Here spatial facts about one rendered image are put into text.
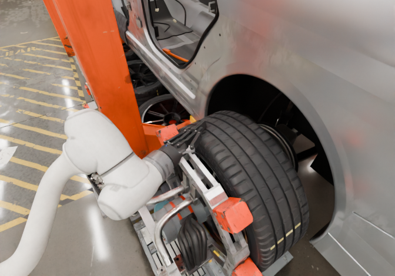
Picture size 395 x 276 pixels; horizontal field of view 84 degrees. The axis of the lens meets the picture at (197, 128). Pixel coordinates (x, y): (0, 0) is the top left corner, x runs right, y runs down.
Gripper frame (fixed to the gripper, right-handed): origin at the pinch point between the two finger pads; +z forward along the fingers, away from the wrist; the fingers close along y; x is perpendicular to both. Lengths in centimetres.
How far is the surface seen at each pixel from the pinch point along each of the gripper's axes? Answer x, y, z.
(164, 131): -1.5, -14.6, -3.8
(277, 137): -19.6, 18.8, 30.3
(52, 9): 67, -208, 72
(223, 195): -14.3, 15.2, -14.6
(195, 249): -24.6, 11.5, -28.7
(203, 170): -9.7, 6.2, -10.8
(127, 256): -104, -73, -20
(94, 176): -39, -81, -11
